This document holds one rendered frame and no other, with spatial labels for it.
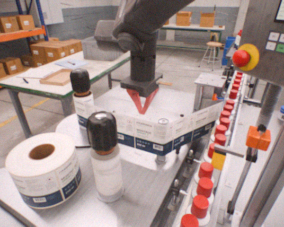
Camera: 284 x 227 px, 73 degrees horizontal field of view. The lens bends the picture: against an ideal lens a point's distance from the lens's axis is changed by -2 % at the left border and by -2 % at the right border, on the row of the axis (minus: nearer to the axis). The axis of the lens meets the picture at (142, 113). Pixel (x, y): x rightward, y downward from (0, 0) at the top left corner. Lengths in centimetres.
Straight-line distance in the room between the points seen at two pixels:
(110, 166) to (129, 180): 18
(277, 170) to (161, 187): 35
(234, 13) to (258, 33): 747
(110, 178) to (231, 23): 763
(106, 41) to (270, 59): 34
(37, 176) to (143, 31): 47
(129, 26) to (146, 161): 58
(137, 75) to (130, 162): 44
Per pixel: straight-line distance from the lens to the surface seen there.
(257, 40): 49
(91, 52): 246
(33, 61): 476
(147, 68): 43
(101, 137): 51
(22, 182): 66
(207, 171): 51
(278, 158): 53
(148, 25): 32
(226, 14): 796
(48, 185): 65
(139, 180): 73
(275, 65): 48
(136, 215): 66
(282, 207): 87
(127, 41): 35
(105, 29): 43
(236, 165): 94
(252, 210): 66
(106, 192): 65
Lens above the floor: 144
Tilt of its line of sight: 31 degrees down
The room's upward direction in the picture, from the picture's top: straight up
